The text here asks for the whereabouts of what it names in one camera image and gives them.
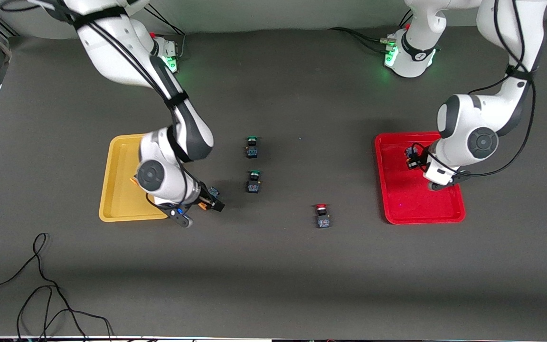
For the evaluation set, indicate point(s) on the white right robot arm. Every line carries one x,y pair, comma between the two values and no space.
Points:
112,47

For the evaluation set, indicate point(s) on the red mushroom push button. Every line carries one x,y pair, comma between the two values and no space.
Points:
411,153
322,219

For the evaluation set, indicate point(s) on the yellow plastic tray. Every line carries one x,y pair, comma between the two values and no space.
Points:
119,190

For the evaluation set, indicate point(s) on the red plastic tray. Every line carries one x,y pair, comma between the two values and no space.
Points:
406,199

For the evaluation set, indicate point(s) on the green mushroom push button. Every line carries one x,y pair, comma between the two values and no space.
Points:
252,151
253,185

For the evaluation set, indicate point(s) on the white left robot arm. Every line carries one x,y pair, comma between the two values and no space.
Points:
473,123

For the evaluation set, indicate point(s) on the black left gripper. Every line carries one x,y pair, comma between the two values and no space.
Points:
419,159

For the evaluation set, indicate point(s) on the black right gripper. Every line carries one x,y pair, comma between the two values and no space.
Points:
203,196

